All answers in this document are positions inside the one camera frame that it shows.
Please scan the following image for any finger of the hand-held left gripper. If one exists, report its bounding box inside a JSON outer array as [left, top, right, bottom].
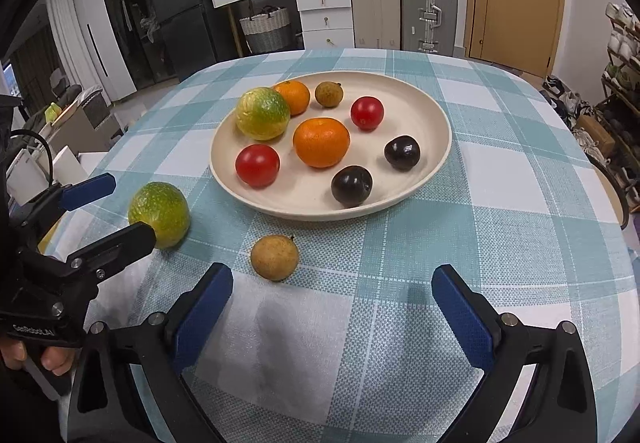
[[12, 174, 117, 234], [20, 222, 156, 294]]

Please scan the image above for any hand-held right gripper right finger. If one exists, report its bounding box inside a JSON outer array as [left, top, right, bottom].
[[431, 264, 598, 443]]

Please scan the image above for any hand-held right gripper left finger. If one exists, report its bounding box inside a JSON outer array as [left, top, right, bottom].
[[67, 262, 235, 443]]

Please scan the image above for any green yellow citrus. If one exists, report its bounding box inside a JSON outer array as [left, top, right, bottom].
[[235, 87, 291, 142], [128, 181, 191, 250]]

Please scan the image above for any brown longan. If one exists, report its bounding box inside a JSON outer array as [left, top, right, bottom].
[[250, 234, 300, 282], [314, 81, 344, 108]]

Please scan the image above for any red tomato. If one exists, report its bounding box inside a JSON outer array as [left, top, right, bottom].
[[350, 96, 385, 131], [235, 144, 281, 188]]

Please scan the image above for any cream round plate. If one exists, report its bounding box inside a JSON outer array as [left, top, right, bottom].
[[209, 71, 453, 222]]

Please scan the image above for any dark purple plum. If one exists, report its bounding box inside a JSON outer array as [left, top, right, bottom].
[[383, 135, 421, 171], [330, 165, 374, 208]]

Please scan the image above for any orange tangerine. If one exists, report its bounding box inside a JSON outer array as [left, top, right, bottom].
[[293, 117, 351, 169], [272, 80, 311, 116]]

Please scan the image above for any person's left hand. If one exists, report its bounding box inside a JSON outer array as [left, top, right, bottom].
[[0, 339, 75, 376]]

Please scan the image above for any teal checked tablecloth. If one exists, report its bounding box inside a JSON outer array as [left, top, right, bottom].
[[50, 48, 640, 443]]

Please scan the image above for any grey office chair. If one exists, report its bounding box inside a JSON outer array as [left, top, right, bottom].
[[50, 68, 83, 104]]

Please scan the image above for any white tall cabinet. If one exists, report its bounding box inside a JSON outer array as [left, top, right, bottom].
[[70, 0, 138, 101]]

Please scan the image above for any white curtain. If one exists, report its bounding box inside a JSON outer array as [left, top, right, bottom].
[[45, 0, 96, 94]]

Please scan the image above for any dark glass cabinet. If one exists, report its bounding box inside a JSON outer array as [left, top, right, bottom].
[[95, 0, 156, 91]]

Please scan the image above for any round stool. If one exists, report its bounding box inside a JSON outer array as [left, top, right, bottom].
[[595, 163, 631, 229]]

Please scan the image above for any cardboard box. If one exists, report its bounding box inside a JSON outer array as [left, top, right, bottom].
[[575, 113, 616, 158]]

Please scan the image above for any woven basket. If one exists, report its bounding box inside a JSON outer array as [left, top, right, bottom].
[[239, 7, 292, 54]]

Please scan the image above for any pile of shoes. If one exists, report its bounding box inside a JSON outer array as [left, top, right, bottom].
[[540, 75, 586, 124]]

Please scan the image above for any white drawer cabinet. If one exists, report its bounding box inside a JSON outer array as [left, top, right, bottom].
[[295, 0, 356, 50]]

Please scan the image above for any shoe rack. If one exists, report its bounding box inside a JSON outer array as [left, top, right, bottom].
[[600, 3, 640, 134]]

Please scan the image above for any silver suitcase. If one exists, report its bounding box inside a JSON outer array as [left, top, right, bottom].
[[400, 0, 460, 56]]

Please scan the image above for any beige suitcase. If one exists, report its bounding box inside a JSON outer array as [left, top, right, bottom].
[[348, 0, 402, 50]]

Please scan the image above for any black cable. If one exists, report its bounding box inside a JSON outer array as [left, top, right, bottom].
[[7, 129, 54, 178]]

